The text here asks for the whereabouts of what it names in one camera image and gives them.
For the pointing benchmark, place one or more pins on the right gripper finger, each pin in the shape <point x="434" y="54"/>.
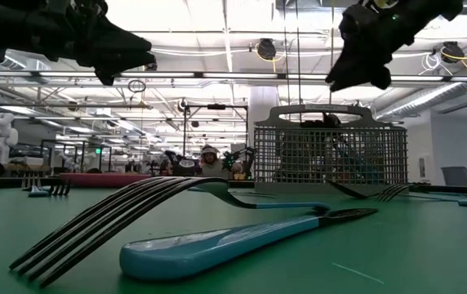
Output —
<point x="352" y="59"/>
<point x="374" y="73"/>

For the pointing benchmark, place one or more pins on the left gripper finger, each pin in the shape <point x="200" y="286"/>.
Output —
<point x="115" y="41"/>
<point x="119" y="63"/>

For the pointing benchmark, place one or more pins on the yellow tape tag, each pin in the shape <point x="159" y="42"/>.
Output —
<point x="384" y="3"/>

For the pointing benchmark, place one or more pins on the grey plastic cutlery basket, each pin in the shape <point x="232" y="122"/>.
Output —
<point x="364" y="155"/>

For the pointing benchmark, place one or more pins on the long LED light bar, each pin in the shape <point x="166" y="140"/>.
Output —
<point x="217" y="75"/>

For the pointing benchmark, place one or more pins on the pink round plate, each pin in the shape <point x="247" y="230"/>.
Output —
<point x="107" y="180"/>

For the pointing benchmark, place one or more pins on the grey chair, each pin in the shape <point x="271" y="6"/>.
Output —
<point x="456" y="176"/>

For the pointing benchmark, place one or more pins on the person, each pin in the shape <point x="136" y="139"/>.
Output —
<point x="211" y="163"/>

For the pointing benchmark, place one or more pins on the green table mat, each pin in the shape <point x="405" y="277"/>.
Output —
<point x="421" y="253"/>

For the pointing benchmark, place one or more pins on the black metal frame rig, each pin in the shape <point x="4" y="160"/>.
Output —
<point x="216" y="106"/>

